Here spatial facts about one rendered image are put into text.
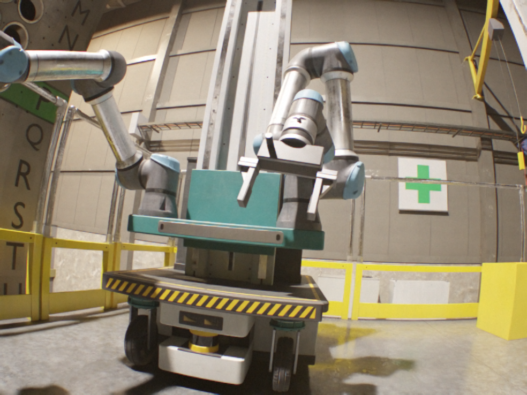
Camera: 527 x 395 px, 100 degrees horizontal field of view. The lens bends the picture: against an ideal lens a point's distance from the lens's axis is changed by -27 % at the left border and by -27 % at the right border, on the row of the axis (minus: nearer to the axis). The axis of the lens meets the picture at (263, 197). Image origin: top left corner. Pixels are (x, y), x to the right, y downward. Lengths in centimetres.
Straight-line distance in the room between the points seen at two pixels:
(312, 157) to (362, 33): 853
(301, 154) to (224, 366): 61
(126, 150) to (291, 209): 62
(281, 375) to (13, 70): 100
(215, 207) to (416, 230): 623
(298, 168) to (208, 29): 965
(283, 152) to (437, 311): 186
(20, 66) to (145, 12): 1192
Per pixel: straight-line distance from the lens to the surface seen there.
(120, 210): 184
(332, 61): 102
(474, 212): 768
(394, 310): 218
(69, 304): 162
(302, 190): 95
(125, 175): 116
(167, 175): 107
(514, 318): 186
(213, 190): 113
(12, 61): 72
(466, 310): 237
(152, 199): 105
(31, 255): 145
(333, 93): 99
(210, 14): 1064
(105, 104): 107
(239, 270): 117
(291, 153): 60
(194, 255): 117
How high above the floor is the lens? 46
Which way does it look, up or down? 10 degrees up
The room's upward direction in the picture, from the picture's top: 5 degrees clockwise
